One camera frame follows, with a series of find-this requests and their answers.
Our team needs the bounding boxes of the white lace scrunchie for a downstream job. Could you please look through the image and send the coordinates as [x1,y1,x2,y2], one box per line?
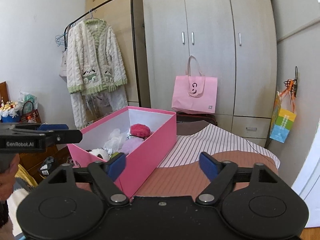
[104,128,130,151]

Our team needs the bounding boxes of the metal robe hanger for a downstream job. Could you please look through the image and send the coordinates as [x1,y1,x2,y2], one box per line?
[86,8,98,21]

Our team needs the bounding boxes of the brown basket black handle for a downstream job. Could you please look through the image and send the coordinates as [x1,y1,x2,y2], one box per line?
[20,101,41,124]

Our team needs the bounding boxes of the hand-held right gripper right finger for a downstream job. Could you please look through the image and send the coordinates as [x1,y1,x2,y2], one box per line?
[196,152,282,205]

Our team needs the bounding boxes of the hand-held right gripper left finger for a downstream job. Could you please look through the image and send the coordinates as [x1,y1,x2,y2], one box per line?
[44,152,129,207]

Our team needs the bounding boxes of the pink tote bag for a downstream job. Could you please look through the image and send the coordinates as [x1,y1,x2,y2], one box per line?
[171,55,218,114]

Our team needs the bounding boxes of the blue flower bouquet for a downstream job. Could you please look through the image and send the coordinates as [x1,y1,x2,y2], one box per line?
[0,100,21,123]

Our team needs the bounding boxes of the black cable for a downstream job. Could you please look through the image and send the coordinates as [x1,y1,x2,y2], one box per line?
[246,138,272,159]

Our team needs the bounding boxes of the pink fluffy ball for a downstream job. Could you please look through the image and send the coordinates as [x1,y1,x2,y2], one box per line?
[129,124,152,138]

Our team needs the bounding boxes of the white green fluffy robe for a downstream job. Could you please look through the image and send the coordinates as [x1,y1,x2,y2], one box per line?
[65,18,128,128]

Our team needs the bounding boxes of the beige wooden board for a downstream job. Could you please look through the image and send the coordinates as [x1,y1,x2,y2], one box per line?
[85,0,141,107]

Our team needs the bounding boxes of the pink cardboard box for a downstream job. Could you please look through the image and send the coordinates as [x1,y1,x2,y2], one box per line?
[67,106,177,198]

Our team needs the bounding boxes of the colourful paper bag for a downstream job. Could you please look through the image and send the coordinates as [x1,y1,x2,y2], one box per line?
[269,91,297,143]

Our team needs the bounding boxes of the purple plush toy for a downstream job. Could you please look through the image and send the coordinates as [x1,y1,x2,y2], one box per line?
[119,137,146,155]

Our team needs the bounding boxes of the grey wooden wardrobe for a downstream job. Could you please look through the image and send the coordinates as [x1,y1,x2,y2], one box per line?
[139,0,278,140]

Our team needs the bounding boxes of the white cloth tote bag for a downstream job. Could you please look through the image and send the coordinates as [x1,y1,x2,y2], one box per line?
[59,50,68,83]

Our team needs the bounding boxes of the black clothes rack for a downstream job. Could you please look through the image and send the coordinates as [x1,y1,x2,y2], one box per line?
[64,0,142,108]

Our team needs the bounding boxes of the black wall hook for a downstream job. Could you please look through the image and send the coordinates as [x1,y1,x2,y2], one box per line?
[284,66,299,98]

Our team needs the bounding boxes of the wooden headboard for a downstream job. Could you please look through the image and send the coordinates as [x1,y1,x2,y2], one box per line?
[0,81,7,105]

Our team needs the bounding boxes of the black labelled item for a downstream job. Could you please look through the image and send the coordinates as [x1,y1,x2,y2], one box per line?
[37,156,57,178]

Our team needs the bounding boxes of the white green plastic bag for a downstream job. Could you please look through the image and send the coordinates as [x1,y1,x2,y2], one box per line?
[18,91,39,109]

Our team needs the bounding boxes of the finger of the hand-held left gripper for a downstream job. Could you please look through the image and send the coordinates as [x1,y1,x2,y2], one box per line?
[0,129,83,143]
[0,124,69,131]

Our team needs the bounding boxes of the white brown plush dog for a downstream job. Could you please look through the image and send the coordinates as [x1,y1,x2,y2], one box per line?
[86,148,112,162]

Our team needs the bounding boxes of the white door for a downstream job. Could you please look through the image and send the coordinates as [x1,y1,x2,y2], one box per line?
[291,120,320,228]

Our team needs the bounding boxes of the person's left hand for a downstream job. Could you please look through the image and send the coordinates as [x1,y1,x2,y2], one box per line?
[0,155,20,202]

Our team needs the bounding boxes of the wooden nightstand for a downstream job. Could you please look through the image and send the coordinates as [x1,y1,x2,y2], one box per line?
[19,143,73,184]

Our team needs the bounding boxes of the blue wire hangers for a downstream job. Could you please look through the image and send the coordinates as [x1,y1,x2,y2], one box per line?
[55,31,69,48]

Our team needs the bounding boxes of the yellow cloth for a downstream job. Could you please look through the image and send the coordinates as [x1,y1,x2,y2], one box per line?
[14,166,34,188]

